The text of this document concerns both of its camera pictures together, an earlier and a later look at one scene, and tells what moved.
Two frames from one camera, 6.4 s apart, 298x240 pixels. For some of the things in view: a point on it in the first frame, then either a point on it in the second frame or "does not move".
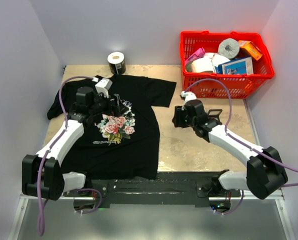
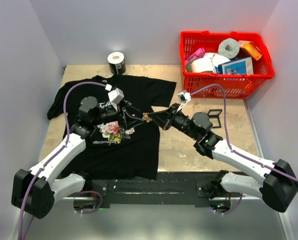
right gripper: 177,119 -> 164,118
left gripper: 115,108 -> 128,121
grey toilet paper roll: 229,48 does not move
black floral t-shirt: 114,147 does not move
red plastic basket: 240,86 does not move
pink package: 199,53 does not move
